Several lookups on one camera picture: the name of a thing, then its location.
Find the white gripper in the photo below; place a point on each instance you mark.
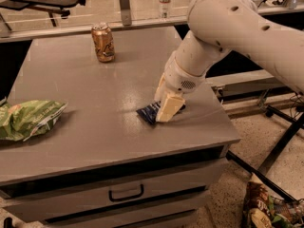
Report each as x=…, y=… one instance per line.
x=178, y=78

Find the orange soda can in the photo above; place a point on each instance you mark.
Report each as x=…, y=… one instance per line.
x=103, y=42

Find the green chip bag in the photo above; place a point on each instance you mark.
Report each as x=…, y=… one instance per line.
x=22, y=121

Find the brown snack bag on floor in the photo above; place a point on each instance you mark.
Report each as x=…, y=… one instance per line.
x=261, y=210

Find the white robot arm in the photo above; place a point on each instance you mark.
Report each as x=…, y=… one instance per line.
x=217, y=27

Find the black drawer handle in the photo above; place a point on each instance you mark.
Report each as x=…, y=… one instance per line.
x=126, y=193

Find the black metal stand legs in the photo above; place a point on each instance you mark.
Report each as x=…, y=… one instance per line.
x=261, y=172

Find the blue rxbar blueberry wrapper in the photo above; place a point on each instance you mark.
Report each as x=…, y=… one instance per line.
x=150, y=112

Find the grey drawer cabinet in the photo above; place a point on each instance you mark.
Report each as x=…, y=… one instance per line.
x=62, y=178

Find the clear plastic water bottle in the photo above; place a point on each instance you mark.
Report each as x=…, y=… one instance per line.
x=164, y=0

